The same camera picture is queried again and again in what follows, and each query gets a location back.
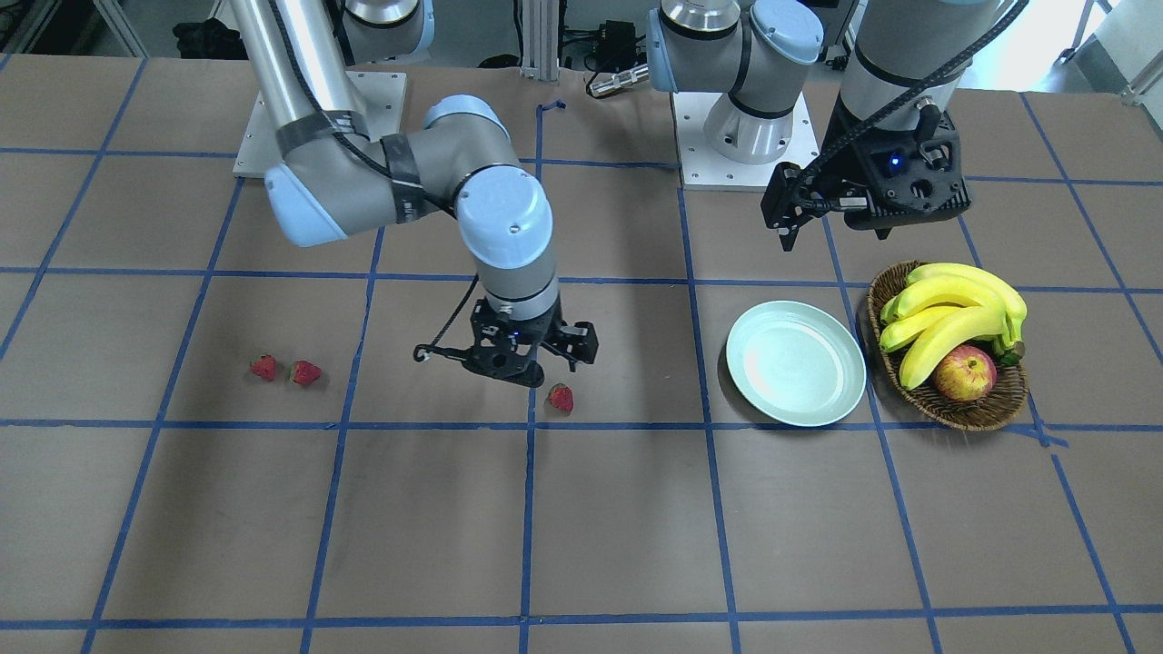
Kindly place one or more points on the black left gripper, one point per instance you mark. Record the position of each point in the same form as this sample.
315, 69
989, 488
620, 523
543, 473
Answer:
851, 156

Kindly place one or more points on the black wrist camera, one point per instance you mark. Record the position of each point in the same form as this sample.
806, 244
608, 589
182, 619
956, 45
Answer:
577, 343

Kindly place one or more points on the woven wicker basket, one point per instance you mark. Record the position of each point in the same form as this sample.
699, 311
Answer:
1002, 405

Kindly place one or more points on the pale green plate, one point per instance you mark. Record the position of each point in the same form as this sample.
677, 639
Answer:
795, 363

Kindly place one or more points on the red strawberry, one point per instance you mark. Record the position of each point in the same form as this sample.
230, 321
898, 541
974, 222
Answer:
561, 398
264, 366
303, 373

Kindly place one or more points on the yellow banana bunch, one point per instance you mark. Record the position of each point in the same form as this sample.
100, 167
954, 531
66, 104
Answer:
941, 306

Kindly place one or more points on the aluminium frame post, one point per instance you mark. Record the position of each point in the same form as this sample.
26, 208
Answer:
540, 39

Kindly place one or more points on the red yellow apple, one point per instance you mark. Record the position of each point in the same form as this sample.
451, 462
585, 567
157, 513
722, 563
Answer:
966, 374

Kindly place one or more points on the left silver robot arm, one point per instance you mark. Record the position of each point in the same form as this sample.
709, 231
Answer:
760, 56

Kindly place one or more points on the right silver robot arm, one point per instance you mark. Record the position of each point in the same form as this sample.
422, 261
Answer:
336, 177

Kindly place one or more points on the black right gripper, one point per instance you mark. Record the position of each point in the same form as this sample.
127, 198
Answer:
579, 342

